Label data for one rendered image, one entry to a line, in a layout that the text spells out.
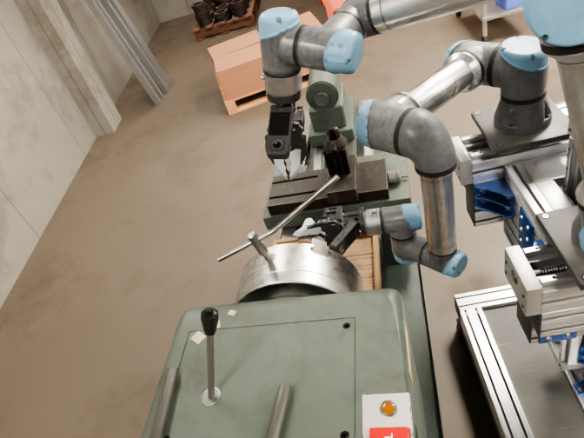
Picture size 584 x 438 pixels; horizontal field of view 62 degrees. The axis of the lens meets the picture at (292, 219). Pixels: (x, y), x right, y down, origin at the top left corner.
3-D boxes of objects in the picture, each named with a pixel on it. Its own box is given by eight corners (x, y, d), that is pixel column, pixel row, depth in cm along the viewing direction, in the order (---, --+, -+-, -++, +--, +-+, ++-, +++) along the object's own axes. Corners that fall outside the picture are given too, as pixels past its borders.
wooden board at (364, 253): (382, 306, 141) (380, 297, 139) (264, 316, 150) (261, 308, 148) (378, 235, 164) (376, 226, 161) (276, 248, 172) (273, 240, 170)
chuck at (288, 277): (383, 348, 120) (328, 266, 102) (273, 371, 132) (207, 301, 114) (383, 335, 122) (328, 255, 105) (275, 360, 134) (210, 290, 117)
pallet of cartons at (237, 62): (326, 47, 524) (317, 7, 498) (344, 78, 456) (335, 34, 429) (219, 82, 531) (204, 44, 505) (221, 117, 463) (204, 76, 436)
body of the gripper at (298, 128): (306, 129, 110) (304, 79, 102) (303, 150, 103) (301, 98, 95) (273, 129, 110) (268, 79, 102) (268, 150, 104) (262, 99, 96)
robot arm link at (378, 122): (511, 78, 141) (399, 167, 114) (463, 72, 150) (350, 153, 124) (514, 36, 134) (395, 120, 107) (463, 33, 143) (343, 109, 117)
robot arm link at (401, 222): (424, 237, 135) (421, 214, 129) (383, 242, 137) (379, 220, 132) (421, 218, 141) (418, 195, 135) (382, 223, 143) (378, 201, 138)
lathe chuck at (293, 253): (383, 335, 122) (328, 255, 105) (275, 359, 134) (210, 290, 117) (381, 307, 129) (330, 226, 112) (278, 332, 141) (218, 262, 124)
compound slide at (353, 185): (358, 200, 164) (355, 189, 160) (328, 204, 166) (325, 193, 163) (358, 164, 179) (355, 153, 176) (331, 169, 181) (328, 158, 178)
